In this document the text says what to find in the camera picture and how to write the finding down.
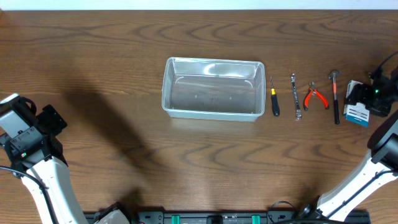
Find clear plastic container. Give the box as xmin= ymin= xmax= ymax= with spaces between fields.
xmin=162 ymin=57 xmax=266 ymax=122

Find silver wrench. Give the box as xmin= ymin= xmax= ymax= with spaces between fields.
xmin=290 ymin=73 xmax=302 ymax=120

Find black mounting rail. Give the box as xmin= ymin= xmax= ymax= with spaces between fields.
xmin=83 ymin=210 xmax=371 ymax=224

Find red handled pliers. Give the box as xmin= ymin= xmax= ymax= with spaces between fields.
xmin=303 ymin=81 xmax=330 ymax=111

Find black yellow screwdriver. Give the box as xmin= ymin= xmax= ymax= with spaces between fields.
xmin=270 ymin=77 xmax=280 ymax=116

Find white blue cardboard box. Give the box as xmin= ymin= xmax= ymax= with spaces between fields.
xmin=343 ymin=80 xmax=371 ymax=128

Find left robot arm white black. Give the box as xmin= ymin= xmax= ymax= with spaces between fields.
xmin=1 ymin=95 xmax=131 ymax=223

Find small hammer black handle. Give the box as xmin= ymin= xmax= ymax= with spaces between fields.
xmin=328 ymin=69 xmax=343 ymax=125

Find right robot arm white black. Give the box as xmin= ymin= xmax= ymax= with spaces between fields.
xmin=298 ymin=65 xmax=397 ymax=222

